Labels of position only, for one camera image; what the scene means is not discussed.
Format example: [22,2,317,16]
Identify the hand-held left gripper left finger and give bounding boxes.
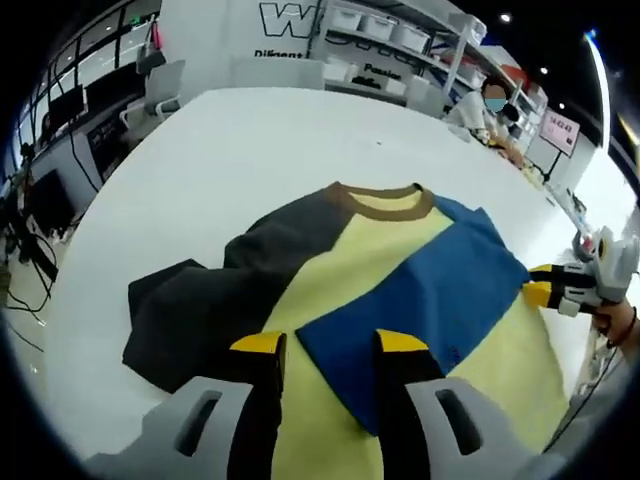
[82,330,289,480]

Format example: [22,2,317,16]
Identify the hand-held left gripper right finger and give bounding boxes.
[374,328,551,480]

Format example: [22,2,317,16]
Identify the yellow blue grey garment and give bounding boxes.
[122,180,571,456]

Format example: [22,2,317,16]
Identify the person's right hand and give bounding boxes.
[592,301,637,350]

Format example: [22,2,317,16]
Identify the small pink display screen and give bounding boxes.
[539,107,581,159]

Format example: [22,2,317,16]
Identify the person's grey clothing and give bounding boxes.
[542,359,640,480]

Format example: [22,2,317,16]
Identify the white metal shelving rack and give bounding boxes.
[309,0,546,116]

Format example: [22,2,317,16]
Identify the row of white storage bins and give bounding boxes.
[329,4,431,51]

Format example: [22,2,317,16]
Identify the dark office desk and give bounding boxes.
[29,124,131,201]

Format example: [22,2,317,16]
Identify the white office chair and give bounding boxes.
[122,59,186,134]

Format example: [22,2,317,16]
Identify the black computer monitor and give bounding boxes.
[85,72,134,114]
[48,84,87,132]

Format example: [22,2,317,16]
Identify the grey hanging bag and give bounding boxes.
[135,44,167,75]

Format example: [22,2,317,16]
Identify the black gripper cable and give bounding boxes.
[544,344,619,451]

